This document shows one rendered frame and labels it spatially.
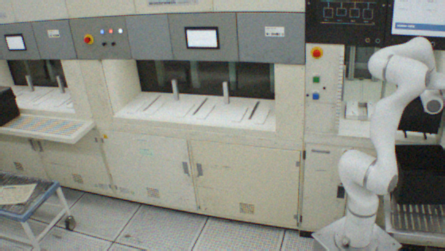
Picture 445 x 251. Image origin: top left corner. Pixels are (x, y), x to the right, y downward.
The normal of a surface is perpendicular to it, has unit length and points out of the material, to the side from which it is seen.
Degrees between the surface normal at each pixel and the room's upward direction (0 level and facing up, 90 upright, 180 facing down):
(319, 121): 90
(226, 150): 90
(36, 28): 90
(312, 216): 90
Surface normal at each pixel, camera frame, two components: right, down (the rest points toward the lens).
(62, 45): -0.31, 0.48
